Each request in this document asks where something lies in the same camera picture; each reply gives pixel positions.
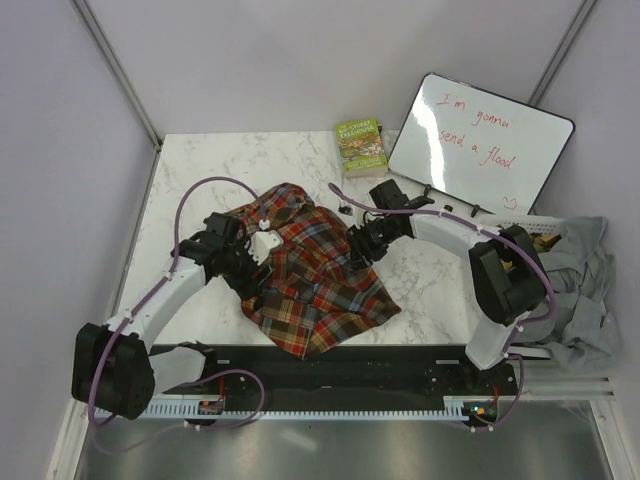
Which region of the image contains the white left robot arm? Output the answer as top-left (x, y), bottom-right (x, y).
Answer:
top-left (71, 213), bottom-right (283, 420)

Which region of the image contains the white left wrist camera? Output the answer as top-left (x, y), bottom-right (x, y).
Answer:
top-left (248, 231), bottom-right (283, 265)

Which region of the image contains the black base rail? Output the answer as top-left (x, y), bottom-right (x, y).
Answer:
top-left (171, 345), bottom-right (517, 410)

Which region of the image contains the black framed whiteboard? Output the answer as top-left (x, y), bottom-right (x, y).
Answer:
top-left (389, 73), bottom-right (575, 214)

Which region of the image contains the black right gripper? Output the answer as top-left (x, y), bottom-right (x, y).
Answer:
top-left (343, 218), bottom-right (402, 275)

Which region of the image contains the red brown plaid shirt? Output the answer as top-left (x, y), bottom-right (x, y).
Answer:
top-left (231, 183), bottom-right (401, 359)

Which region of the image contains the grey crumpled shirt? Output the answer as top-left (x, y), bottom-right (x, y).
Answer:
top-left (516, 217), bottom-right (621, 374)

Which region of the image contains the white slotted cable duct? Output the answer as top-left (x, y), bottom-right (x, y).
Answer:
top-left (92, 394), bottom-right (499, 420)

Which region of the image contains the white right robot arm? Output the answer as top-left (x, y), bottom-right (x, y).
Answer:
top-left (331, 180), bottom-right (556, 394)

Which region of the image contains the white plastic laundry basket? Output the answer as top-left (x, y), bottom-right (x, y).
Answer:
top-left (474, 213), bottom-right (566, 359)

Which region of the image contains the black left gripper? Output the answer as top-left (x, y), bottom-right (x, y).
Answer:
top-left (221, 234), bottom-right (274, 300)

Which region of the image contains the green treehouse paperback book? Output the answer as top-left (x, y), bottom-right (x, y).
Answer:
top-left (335, 118), bottom-right (388, 178)

